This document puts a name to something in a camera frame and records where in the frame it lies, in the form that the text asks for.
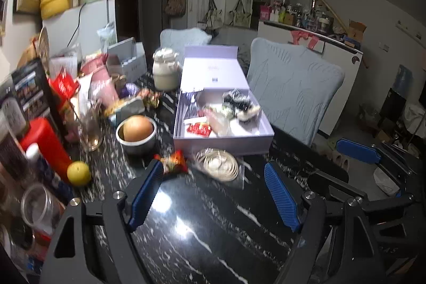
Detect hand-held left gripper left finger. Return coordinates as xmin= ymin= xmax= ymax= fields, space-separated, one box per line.
xmin=39 ymin=159 xmax=164 ymax=284

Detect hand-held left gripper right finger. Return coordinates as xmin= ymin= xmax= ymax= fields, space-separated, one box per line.
xmin=264 ymin=162 xmax=388 ymax=284

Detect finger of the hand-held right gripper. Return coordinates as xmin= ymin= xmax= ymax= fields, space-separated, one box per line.
xmin=309 ymin=171 xmax=367 ymax=200
xmin=335 ymin=138 xmax=405 ymax=168

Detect red orange snack packet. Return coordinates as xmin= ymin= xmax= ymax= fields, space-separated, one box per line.
xmin=160 ymin=151 xmax=187 ymax=175

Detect clear bag with white coil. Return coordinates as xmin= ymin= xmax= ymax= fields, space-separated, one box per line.
xmin=195 ymin=148 xmax=245 ymax=183

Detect clear plastic bag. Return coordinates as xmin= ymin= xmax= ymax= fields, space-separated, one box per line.
xmin=203 ymin=108 xmax=234 ymax=135

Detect lavender gift box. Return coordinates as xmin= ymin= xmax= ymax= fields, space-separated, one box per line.
xmin=173 ymin=45 xmax=275 ymax=156

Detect pair of slippers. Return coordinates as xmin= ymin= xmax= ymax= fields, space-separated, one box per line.
xmin=328 ymin=139 xmax=351 ymax=171

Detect metal bowl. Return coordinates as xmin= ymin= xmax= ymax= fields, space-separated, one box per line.
xmin=116 ymin=116 xmax=157 ymax=155

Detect yellow lemon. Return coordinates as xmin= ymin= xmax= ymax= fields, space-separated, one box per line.
xmin=67 ymin=162 xmax=91 ymax=187

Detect round brown fruit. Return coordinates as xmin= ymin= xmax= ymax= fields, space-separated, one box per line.
xmin=123 ymin=115 xmax=154 ymax=141

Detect blue water jug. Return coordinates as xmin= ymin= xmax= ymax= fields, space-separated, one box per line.
xmin=393 ymin=64 xmax=413 ymax=100

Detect white cabinet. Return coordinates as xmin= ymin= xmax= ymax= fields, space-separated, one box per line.
xmin=258 ymin=20 xmax=364 ymax=136

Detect glass cup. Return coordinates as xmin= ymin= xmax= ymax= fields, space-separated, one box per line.
xmin=78 ymin=101 xmax=104 ymax=151

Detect large light blue covered chair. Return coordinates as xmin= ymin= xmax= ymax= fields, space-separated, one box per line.
xmin=246 ymin=37 xmax=346 ymax=147

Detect pile of wrapped candies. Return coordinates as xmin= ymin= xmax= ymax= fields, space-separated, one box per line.
xmin=118 ymin=83 xmax=160 ymax=108

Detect clear plastic jar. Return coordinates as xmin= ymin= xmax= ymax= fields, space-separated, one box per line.
xmin=21 ymin=183 xmax=65 ymax=231

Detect red plastic bottle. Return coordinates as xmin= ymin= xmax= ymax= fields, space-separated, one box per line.
xmin=20 ymin=118 xmax=72 ymax=175

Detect pink cup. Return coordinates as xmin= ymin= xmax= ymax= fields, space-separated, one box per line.
xmin=81 ymin=59 xmax=118 ymax=108

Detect open cardboard box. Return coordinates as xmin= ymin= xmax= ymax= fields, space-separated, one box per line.
xmin=346 ymin=20 xmax=367 ymax=44

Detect white capped bottle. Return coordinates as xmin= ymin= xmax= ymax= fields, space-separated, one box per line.
xmin=26 ymin=142 xmax=42 ymax=165

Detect pink cloth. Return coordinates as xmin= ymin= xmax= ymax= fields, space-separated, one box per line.
xmin=291 ymin=30 xmax=325 ymax=53

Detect white ceramic jar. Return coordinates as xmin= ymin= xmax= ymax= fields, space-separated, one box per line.
xmin=152 ymin=48 xmax=182 ymax=92

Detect red foil pouch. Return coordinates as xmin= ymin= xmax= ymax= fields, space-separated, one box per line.
xmin=50 ymin=69 xmax=80 ymax=101

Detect grey box with small bottles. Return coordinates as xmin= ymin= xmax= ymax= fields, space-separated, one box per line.
xmin=106 ymin=37 xmax=147 ymax=82

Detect row of bottles and jars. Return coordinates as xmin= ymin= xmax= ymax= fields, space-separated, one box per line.
xmin=269 ymin=0 xmax=337 ymax=33

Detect dark printed carton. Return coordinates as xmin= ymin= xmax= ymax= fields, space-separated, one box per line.
xmin=11 ymin=58 xmax=64 ymax=135

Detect white ribbed cup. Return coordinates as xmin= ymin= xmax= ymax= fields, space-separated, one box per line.
xmin=50 ymin=56 xmax=79 ymax=78

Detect small light blue covered chair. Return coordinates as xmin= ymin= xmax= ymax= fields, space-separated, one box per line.
xmin=160 ymin=28 xmax=212 ymax=53

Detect green white pouch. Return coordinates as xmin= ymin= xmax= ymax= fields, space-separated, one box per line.
xmin=96 ymin=21 xmax=117 ymax=48

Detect white tote bag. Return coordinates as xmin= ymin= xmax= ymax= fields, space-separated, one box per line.
xmin=230 ymin=0 xmax=251 ymax=28
xmin=206 ymin=0 xmax=224 ymax=29

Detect woven basket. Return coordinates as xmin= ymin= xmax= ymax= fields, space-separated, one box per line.
xmin=35 ymin=27 xmax=50 ymax=72

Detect white fridge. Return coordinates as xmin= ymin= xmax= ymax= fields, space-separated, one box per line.
xmin=43 ymin=0 xmax=117 ymax=53

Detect wall hook rail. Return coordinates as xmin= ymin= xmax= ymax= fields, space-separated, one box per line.
xmin=395 ymin=21 xmax=420 ymax=40

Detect black power cord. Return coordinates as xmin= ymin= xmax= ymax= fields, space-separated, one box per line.
xmin=68 ymin=3 xmax=84 ymax=48

